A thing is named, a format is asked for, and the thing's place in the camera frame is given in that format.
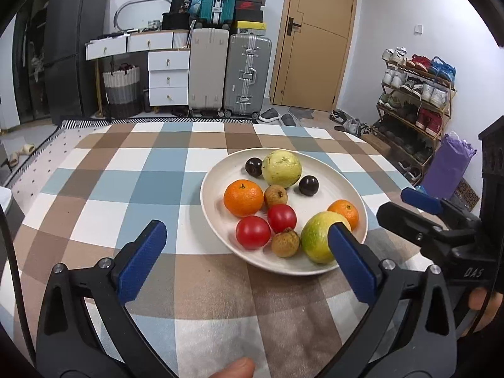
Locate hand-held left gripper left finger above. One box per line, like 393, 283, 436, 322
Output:
35, 219, 182, 378

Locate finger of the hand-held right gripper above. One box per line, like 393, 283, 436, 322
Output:
376, 202, 454, 247
401, 187, 480, 232

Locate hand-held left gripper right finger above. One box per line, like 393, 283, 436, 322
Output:
327, 222, 458, 378

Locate tan round longan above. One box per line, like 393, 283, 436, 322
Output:
271, 228, 301, 258
264, 185, 288, 208

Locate small red tomato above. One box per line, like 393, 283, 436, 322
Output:
267, 204, 297, 233

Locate dark purple passion fruit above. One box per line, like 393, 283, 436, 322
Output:
245, 157, 264, 178
298, 175, 319, 196

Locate cream round plate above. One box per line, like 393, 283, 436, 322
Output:
200, 147, 369, 276

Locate large red tomato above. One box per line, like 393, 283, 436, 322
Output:
235, 216, 272, 250

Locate orange mandarin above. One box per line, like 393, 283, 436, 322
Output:
224, 180, 264, 218
327, 199, 360, 232

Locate pale yellow guava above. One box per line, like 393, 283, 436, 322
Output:
261, 150, 303, 187

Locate person's right forearm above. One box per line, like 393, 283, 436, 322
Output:
453, 323, 504, 378

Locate person's right hand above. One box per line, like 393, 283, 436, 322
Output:
459, 287, 501, 333

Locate person's left hand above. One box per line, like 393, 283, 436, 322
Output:
210, 357, 256, 378

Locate purple bag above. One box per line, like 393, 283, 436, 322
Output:
419, 133, 477, 199

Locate brown patterned doormat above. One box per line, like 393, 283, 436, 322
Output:
453, 178, 482, 205

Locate checkered tablecloth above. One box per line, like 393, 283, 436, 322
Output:
10, 121, 438, 378

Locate wooden shoe rack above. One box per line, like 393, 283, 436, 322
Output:
372, 47, 457, 184

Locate sneakers on floor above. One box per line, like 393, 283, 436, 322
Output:
330, 109, 371, 136

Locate group of assorted shoes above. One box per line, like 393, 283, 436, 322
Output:
374, 47, 456, 180

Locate white dotted rug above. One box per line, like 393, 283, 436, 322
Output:
4, 120, 115, 190

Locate pair of beige slippers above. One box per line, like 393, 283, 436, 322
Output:
10, 144, 36, 166

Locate woven laundry basket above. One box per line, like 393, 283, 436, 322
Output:
103, 63, 142, 118

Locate wooden door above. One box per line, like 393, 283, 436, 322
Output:
270, 0, 360, 113

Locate white drawer cabinet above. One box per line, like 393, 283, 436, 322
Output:
148, 50, 190, 107

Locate beige suitcase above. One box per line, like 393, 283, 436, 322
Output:
188, 27, 230, 118

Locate silver suitcase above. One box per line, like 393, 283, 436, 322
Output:
224, 33, 273, 118

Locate white desk with drawers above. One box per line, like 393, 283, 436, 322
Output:
85, 31, 190, 61

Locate black refrigerator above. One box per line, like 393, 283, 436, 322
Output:
43, 0, 111, 119

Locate black storage bag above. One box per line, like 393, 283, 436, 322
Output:
162, 0, 198, 30

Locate black yellow box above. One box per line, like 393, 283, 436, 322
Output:
232, 21, 267, 35

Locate white curved tube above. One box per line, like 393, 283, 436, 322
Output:
114, 0, 170, 28

